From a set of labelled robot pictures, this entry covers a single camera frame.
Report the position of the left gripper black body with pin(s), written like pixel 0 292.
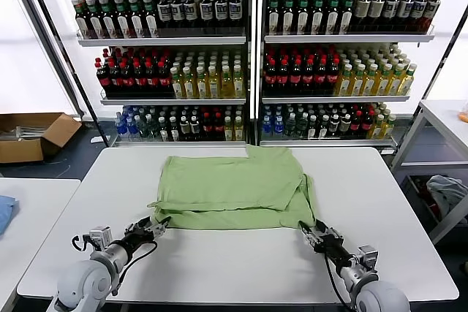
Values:
pixel 140 233

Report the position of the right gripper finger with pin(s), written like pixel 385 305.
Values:
pixel 310 239
pixel 313 225

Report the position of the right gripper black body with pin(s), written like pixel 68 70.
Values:
pixel 331 242

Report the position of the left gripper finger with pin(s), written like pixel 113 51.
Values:
pixel 159 231
pixel 160 223

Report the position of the green polo shirt with print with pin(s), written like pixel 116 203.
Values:
pixel 226 188

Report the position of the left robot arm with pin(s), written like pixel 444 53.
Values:
pixel 84 282

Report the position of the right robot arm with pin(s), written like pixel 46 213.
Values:
pixel 380 297

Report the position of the white cap dark drink bottle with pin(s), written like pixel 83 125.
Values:
pixel 174 131
pixel 195 127
pixel 323 129
pixel 184 127
pixel 345 125
pixel 163 131
pixel 312 129
pixel 333 125

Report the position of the clear green water bottle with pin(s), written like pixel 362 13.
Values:
pixel 152 128
pixel 290 127
pixel 142 128
pixel 302 127

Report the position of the blue water bottle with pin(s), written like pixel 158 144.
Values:
pixel 131 128
pixel 279 126
pixel 267 126
pixel 121 127

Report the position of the white paper scrap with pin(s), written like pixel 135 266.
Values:
pixel 97 140

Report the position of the red cap cola bottle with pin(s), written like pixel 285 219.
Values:
pixel 332 78
pixel 270 78
pixel 152 80
pixel 165 80
pixel 103 80
pixel 308 78
pixel 115 80
pixel 127 80
pixel 207 128
pixel 367 125
pixel 320 78
pixel 295 78
pixel 283 78
pixel 218 128
pixel 139 80
pixel 356 125

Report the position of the green cap yellow juice bottle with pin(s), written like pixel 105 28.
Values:
pixel 238 84
pixel 369 83
pixel 228 131
pixel 201 85
pixel 188 85
pixel 382 83
pixel 238 130
pixel 407 82
pixel 214 85
pixel 177 85
pixel 343 83
pixel 377 129
pixel 357 83
pixel 227 84
pixel 389 127
pixel 395 82

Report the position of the grey blue crumpled cloth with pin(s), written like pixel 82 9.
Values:
pixel 448 191

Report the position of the blue folded cloth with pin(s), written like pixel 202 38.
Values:
pixel 5 213

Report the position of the open cardboard box with parts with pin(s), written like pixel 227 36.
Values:
pixel 22 151

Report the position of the clear bagged metal parts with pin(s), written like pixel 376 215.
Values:
pixel 22 133

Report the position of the grey metal shelf unit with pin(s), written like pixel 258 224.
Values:
pixel 347 38
pixel 164 41

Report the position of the small orange item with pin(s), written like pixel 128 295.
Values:
pixel 464 116

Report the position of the black metal pole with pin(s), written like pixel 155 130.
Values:
pixel 437 71
pixel 64 52

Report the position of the green cap dark tea bottle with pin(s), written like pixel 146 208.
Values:
pixel 150 17
pixel 95 18
pixel 288 16
pixel 273 16
pixel 318 16
pixel 346 16
pixel 82 18
pixel 122 18
pixel 332 16
pixel 108 18
pixel 303 16
pixel 136 17

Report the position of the white label dark drink bottle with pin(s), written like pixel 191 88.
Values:
pixel 221 11
pixel 404 10
pixel 205 11
pixel 235 11
pixel 419 10
pixel 190 11
pixel 177 12
pixel 390 10
pixel 164 12
pixel 432 10

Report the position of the beige label dark drink bottle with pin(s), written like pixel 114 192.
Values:
pixel 361 10
pixel 376 10

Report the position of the grey window mullion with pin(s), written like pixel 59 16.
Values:
pixel 43 34

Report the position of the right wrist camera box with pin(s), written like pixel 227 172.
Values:
pixel 368 255

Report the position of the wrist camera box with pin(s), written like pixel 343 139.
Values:
pixel 368 255
pixel 99 237

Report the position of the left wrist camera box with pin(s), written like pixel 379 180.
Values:
pixel 99 237

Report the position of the white frame side table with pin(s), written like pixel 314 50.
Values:
pixel 446 107

